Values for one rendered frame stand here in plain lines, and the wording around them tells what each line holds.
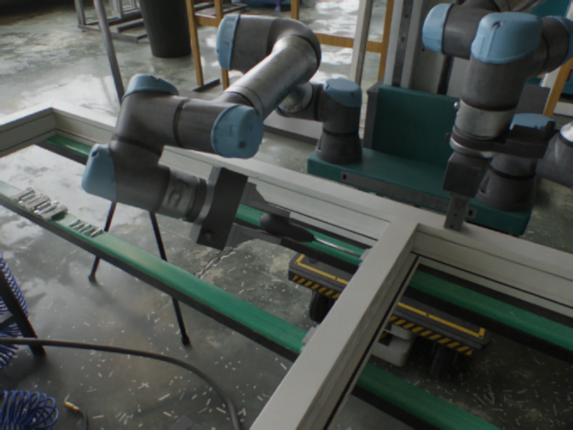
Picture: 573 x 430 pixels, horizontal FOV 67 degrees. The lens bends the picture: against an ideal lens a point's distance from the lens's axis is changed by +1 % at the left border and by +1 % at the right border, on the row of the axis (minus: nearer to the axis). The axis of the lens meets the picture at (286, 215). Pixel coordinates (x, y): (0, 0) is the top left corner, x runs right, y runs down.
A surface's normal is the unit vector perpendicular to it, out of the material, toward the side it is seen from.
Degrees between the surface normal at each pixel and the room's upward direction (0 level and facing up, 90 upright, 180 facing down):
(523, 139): 0
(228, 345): 0
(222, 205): 68
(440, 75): 90
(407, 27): 90
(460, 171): 90
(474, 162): 0
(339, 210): 90
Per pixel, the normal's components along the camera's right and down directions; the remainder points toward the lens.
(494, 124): -0.08, 0.58
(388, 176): 0.00, -0.81
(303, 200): -0.52, 0.51
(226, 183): 0.44, 0.17
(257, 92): 0.65, -0.42
